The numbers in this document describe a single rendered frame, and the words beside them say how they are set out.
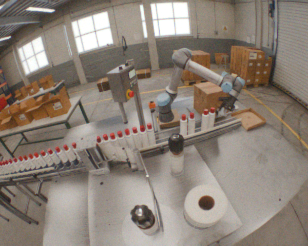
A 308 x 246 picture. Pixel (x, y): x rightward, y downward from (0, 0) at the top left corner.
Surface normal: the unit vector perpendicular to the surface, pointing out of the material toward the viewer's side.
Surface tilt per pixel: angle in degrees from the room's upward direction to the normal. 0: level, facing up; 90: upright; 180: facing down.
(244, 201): 0
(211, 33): 90
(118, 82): 90
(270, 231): 0
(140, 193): 0
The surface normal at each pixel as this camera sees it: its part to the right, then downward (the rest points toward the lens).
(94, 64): 0.11, 0.58
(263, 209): -0.12, -0.80
